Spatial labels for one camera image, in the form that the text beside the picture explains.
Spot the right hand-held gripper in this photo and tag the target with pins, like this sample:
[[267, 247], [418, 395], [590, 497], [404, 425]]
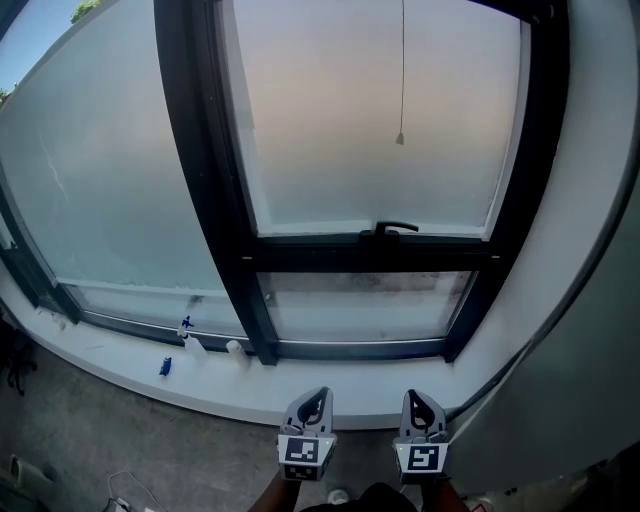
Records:
[[420, 460]]

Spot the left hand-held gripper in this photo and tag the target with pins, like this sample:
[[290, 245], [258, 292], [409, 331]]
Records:
[[302, 452]]

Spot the person's left white shoe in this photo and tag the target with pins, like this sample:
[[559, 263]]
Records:
[[338, 496]]

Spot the person's black clothing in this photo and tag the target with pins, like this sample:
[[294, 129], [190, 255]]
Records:
[[370, 500]]

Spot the small white bottle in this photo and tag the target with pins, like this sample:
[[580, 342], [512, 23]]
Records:
[[237, 354]]

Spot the red white floor sign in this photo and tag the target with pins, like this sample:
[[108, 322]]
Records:
[[478, 508]]

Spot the small blue object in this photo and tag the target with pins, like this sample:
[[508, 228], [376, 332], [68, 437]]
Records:
[[165, 366]]

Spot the tall white cabinet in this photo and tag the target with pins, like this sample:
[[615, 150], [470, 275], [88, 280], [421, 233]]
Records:
[[575, 400]]

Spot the white power strip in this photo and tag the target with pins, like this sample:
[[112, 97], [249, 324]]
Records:
[[121, 505]]

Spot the white floor device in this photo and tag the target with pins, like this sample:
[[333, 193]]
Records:
[[30, 472]]

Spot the black office chair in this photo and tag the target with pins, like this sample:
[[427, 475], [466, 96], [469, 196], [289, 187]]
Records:
[[15, 360]]

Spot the green tree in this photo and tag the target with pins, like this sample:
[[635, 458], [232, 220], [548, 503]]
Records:
[[85, 9]]

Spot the black window frame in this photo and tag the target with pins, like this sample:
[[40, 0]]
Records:
[[200, 150]]

